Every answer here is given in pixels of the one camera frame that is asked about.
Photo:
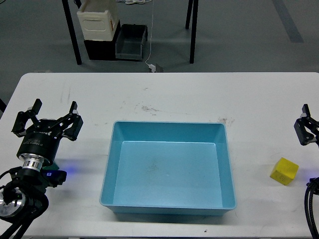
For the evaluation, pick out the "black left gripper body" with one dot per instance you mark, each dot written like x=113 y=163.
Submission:
x=41 y=139

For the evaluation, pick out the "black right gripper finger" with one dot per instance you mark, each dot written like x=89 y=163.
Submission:
x=305 y=127

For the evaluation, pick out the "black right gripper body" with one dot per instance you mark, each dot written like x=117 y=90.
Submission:
x=317 y=136

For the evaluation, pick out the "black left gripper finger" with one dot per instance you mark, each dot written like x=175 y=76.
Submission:
x=22 y=118
x=67 y=126

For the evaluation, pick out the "yellow cube block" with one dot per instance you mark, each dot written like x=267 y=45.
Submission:
x=284 y=171

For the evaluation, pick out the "green cube block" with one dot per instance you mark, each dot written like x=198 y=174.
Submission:
x=54 y=166

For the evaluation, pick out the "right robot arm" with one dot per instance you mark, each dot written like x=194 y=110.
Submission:
x=311 y=190

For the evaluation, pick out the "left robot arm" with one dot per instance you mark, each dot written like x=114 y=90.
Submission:
x=23 y=199

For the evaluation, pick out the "black box under crate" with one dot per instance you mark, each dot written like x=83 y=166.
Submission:
x=103 y=50

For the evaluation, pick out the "grey plastic bin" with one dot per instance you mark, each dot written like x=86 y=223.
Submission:
x=130 y=42

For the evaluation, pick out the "white power adapter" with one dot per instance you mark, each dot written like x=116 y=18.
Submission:
x=152 y=68

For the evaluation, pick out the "light blue plastic tray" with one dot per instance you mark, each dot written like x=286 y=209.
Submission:
x=175 y=168

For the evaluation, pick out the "cream plastic crate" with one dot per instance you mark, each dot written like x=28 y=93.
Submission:
x=98 y=19

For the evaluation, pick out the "black table leg left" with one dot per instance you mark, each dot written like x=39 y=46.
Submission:
x=72 y=33

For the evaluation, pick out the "black table leg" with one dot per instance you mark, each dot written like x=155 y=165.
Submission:
x=72 y=33
x=191 y=20

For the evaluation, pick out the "black table leg right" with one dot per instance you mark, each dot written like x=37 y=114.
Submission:
x=191 y=20

